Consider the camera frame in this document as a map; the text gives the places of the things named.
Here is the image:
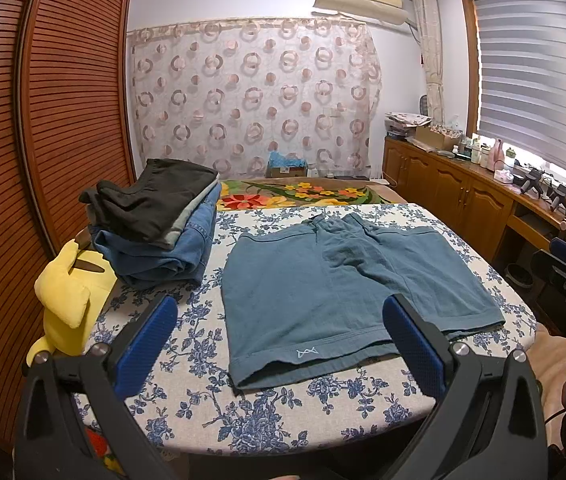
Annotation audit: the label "black spare gripper left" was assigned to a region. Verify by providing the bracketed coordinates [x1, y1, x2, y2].
[520, 168, 545, 198]

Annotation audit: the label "brown louvered wardrobe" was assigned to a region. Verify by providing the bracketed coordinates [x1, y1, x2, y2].
[0, 0, 135, 450]

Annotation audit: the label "pink circle patterned curtain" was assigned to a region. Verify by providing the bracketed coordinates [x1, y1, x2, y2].
[128, 18, 382, 178]

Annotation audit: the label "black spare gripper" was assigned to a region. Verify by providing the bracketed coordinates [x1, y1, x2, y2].
[520, 168, 545, 198]
[546, 183, 566, 214]

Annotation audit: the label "grey folded garment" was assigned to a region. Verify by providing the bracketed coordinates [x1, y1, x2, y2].
[162, 176, 221, 252]

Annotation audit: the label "brown wooden cabinet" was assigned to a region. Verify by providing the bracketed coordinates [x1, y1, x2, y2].
[383, 136, 566, 272]

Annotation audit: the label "box with blue cloth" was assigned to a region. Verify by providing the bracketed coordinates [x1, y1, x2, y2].
[266, 151, 308, 178]

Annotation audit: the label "colourful floral beige blanket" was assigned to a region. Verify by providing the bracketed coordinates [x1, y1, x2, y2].
[217, 177, 406, 211]

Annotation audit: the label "grey striped window blind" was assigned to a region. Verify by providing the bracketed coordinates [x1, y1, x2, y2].
[472, 0, 566, 170]

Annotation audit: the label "yellow plush toy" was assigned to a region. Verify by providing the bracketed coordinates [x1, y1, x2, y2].
[26, 238, 117, 365]

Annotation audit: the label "teal blue shorts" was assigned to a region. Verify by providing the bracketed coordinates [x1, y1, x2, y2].
[221, 214, 504, 390]

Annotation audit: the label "beige tied side curtain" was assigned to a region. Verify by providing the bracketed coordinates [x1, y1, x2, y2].
[412, 0, 444, 124]

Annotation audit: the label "blue folded jeans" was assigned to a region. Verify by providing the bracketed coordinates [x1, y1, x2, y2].
[90, 183, 221, 289]

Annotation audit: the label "cardboard box on cabinet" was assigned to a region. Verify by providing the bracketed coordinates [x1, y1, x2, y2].
[414, 124, 463, 151]

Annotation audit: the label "stack of papers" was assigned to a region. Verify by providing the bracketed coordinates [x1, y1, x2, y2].
[385, 112, 432, 138]

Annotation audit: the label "pink bottle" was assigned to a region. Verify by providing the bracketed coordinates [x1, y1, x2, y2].
[487, 139, 505, 172]

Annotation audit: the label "black spare gripper right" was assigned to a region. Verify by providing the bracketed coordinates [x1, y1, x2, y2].
[546, 183, 566, 214]

